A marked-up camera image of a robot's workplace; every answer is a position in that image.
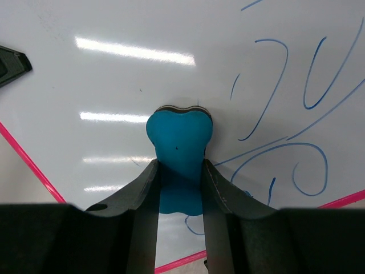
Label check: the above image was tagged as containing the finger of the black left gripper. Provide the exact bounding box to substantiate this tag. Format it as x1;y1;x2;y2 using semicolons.
0;46;33;87

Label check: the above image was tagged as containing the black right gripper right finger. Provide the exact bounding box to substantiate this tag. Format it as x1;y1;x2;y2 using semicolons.
201;160;364;273

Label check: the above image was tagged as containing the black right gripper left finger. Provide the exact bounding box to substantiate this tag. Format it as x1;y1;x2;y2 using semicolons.
1;160;160;273

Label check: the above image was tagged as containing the blue whiteboard eraser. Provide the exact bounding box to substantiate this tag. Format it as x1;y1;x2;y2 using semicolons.
146;105;213;216

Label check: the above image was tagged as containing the pink framed whiteboard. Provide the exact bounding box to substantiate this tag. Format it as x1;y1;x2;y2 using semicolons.
0;0;365;274

